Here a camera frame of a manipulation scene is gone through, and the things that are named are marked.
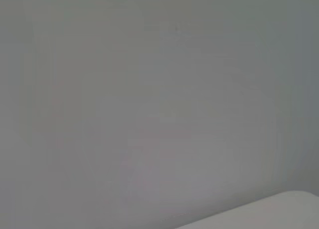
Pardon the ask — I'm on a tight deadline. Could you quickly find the white table edge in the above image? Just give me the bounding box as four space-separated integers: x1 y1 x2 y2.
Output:
174 190 319 229

